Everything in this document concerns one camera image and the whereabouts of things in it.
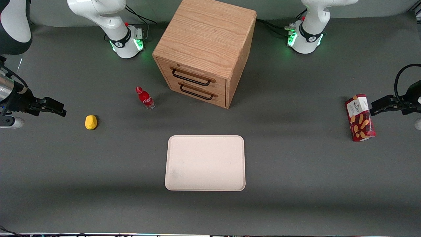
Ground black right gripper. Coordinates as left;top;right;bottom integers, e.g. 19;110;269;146
9;86;67;118

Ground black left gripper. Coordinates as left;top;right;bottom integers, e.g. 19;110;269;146
370;80;421;117

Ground red coke bottle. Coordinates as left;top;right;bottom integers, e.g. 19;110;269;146
135;86;156;110

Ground beige rectangular tray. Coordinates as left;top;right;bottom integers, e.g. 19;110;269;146
164;135;246;192

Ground red cookie box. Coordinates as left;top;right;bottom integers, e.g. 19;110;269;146
345;94;377;142

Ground wooden drawer cabinet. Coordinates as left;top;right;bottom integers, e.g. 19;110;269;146
152;0;257;109

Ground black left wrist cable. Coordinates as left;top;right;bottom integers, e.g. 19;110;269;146
394;64;421;103

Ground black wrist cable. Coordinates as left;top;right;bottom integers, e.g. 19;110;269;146
0;56;29;96
394;64;421;103

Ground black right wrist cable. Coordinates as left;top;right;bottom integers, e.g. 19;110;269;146
0;56;29;96

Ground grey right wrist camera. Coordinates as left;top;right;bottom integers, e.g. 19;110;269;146
0;115;25;129

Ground black right arm base cables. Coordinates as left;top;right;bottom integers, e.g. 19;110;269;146
124;5;158;42

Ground black arm base cables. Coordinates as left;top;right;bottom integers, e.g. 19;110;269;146
124;5;158;42
256;9;308;37

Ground long black drawer handle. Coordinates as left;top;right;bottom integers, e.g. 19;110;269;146
170;66;216;87

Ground black left arm base cables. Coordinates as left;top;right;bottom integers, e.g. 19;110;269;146
256;9;308;37

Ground short black drawer handle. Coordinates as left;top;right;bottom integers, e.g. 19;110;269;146
178;82;218;101

